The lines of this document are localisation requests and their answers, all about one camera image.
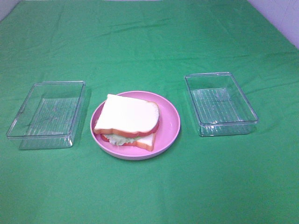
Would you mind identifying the bread slice from box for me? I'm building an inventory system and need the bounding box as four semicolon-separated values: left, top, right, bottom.
100;133;156;152
93;94;160;138

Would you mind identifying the green lettuce leaf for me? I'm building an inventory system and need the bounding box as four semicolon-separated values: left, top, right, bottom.
102;134;140;146

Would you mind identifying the pink round plate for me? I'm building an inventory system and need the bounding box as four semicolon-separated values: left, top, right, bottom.
90;91;180;161

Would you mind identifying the clear plastic box right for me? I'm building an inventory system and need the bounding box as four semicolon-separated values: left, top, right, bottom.
185;72;259;137

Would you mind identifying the clear plastic box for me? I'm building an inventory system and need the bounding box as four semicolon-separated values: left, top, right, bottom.
7;81;85;150
185;72;259;137

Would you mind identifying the green tablecloth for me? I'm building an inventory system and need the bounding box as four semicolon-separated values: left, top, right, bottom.
0;0;299;224

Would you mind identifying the clear plastic box left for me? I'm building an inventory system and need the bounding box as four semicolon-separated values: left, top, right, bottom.
7;81;85;150

